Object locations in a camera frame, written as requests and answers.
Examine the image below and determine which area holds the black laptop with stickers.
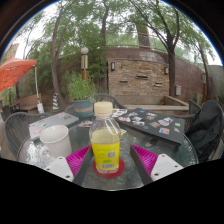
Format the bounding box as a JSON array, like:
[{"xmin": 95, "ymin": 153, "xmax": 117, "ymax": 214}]
[{"xmin": 114, "ymin": 107, "xmax": 186, "ymax": 146}]

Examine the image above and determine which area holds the tree with slanted trunk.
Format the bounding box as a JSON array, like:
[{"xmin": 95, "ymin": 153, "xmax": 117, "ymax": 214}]
[{"xmin": 29, "ymin": 0, "xmax": 111, "ymax": 111}]

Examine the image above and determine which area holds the clear bottle with yellow label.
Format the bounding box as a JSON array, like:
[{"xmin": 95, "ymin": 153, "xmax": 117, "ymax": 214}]
[{"xmin": 88, "ymin": 101, "xmax": 122, "ymax": 175}]

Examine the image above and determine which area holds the blue yellow striped cone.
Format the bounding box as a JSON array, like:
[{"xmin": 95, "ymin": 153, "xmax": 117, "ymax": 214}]
[{"xmin": 52, "ymin": 92, "xmax": 61, "ymax": 111}]

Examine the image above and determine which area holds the dark patio chair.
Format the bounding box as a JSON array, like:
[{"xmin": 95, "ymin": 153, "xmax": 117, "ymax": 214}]
[{"xmin": 0, "ymin": 103, "xmax": 21, "ymax": 121}]

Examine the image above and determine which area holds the globe lamp post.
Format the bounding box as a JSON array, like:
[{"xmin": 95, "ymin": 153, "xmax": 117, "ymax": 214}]
[{"xmin": 80, "ymin": 46, "xmax": 90, "ymax": 81}]

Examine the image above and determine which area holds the white sticker sheet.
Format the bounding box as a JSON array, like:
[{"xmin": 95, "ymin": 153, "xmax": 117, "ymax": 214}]
[{"xmin": 112, "ymin": 108, "xmax": 129, "ymax": 118}]

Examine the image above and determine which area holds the orange patio umbrella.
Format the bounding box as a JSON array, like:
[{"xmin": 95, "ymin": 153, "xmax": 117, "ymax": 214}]
[{"xmin": 0, "ymin": 55, "xmax": 45, "ymax": 114}]

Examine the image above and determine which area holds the colourful small card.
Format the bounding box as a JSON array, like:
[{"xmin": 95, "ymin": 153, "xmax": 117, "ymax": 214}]
[{"xmin": 79, "ymin": 119, "xmax": 94, "ymax": 128}]

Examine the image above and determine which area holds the white cup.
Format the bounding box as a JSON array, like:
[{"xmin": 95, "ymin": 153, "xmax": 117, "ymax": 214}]
[{"xmin": 38, "ymin": 124, "xmax": 73, "ymax": 160}]

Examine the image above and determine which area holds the flat round red coaster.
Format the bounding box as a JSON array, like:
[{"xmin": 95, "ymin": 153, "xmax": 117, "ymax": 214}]
[{"xmin": 92, "ymin": 157, "xmax": 126, "ymax": 180}]

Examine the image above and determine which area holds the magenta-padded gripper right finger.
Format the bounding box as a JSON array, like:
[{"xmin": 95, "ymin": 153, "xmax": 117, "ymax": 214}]
[{"xmin": 129, "ymin": 144, "xmax": 184, "ymax": 186}]

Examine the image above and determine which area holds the tree with forked trunk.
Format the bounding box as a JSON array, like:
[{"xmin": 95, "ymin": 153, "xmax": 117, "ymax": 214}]
[{"xmin": 123, "ymin": 0, "xmax": 214, "ymax": 98}]

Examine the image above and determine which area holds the silver laptop with stickers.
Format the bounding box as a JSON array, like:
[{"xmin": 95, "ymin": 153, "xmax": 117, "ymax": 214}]
[{"xmin": 28, "ymin": 111, "xmax": 80, "ymax": 141}]

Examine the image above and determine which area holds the green plant in teal pot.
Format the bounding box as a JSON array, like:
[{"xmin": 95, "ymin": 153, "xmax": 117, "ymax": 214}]
[{"xmin": 66, "ymin": 73, "xmax": 98, "ymax": 118}]

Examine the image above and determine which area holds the wooden bench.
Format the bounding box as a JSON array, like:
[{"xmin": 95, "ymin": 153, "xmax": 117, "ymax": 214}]
[{"xmin": 14, "ymin": 93, "xmax": 44, "ymax": 111}]

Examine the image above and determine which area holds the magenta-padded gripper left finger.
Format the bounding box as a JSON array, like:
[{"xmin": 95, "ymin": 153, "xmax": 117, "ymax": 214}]
[{"xmin": 43, "ymin": 144, "xmax": 94, "ymax": 187}]

